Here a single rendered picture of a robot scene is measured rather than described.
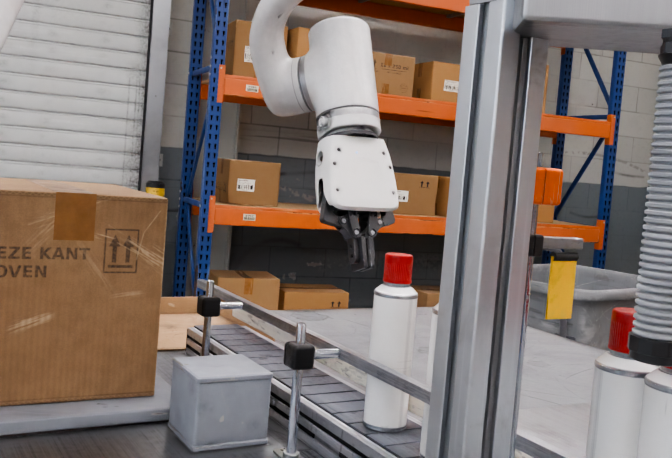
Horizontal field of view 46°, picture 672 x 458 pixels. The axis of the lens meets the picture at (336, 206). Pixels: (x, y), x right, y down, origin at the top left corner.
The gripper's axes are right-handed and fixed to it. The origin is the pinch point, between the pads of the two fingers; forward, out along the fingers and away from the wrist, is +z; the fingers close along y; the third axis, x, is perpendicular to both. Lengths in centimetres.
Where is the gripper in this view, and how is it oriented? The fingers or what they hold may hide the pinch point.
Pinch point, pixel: (361, 254)
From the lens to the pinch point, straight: 101.4
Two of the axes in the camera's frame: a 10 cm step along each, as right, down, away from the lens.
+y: 8.7, 0.4, 4.9
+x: -4.8, 2.6, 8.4
